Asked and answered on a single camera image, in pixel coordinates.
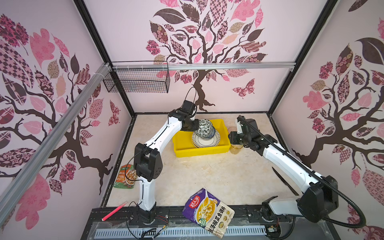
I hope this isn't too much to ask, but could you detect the green patterned bowl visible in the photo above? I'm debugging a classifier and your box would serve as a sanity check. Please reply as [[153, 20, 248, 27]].
[[195, 119, 216, 134]]

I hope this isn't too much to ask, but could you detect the blue floral bowl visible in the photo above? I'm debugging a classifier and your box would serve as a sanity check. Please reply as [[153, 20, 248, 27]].
[[197, 133, 215, 140]]

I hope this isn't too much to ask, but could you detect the yellow dotted plate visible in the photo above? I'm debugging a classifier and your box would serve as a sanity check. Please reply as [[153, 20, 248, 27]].
[[192, 131, 221, 148]]

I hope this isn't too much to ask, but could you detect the pink translucent cup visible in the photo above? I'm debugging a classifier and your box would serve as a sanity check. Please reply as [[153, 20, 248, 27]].
[[228, 127, 237, 134]]

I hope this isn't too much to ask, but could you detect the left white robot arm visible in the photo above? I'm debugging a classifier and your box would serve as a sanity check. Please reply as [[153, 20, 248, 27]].
[[134, 100, 199, 225]]

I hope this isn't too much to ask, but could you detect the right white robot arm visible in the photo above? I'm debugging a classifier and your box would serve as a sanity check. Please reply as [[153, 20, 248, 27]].
[[229, 116, 339, 223]]

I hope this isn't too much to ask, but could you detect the yellow plastic bin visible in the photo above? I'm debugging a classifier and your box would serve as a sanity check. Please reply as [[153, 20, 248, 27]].
[[173, 119, 231, 158]]

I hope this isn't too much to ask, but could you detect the yellow translucent cup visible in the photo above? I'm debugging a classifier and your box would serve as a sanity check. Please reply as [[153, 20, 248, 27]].
[[230, 145, 244, 155]]

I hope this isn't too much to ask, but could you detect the purple seasoning packet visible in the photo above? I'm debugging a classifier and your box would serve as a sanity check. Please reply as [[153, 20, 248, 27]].
[[182, 188, 235, 239]]

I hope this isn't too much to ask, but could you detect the green food packet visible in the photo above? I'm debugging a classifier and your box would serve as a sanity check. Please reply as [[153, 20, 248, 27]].
[[113, 164, 137, 190]]

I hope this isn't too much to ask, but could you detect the pink marker pen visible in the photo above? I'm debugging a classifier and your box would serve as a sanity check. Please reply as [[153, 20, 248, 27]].
[[102, 205, 125, 222]]

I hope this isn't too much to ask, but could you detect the white vent grille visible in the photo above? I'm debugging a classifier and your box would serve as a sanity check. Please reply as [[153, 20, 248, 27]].
[[93, 226, 267, 240]]

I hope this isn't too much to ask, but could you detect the black wire basket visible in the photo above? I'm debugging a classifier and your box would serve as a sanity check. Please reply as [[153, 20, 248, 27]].
[[103, 60, 171, 94]]

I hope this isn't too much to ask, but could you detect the aluminium rail back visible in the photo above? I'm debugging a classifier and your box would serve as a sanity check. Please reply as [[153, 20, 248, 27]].
[[113, 62, 296, 71]]

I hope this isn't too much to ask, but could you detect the aluminium rail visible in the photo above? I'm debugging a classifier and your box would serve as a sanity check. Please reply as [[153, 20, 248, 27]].
[[1, 63, 111, 224], [113, 62, 296, 71]]

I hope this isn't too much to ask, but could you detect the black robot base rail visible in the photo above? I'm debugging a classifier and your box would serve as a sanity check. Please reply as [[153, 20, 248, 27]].
[[80, 203, 340, 240]]

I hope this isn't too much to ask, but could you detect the black corrugated cable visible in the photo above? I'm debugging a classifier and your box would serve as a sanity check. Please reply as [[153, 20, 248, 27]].
[[238, 115, 367, 229]]

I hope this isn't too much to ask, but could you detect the aluminium rail left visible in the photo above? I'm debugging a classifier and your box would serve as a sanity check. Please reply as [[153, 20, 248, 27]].
[[1, 63, 111, 224]]

